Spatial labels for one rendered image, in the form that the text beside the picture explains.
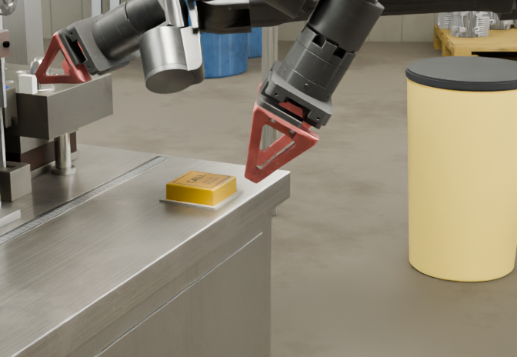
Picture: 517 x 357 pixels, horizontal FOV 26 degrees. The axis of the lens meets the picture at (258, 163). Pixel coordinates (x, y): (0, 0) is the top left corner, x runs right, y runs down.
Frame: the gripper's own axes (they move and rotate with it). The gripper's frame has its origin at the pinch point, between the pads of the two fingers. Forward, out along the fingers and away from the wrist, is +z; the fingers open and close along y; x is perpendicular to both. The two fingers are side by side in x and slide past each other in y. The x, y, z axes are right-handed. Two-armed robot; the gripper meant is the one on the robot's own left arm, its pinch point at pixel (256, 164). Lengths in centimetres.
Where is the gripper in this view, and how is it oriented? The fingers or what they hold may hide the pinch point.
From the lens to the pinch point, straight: 110.3
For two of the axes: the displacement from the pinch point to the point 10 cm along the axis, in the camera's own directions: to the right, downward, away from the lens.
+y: -0.5, 2.8, -9.6
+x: 8.7, 4.9, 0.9
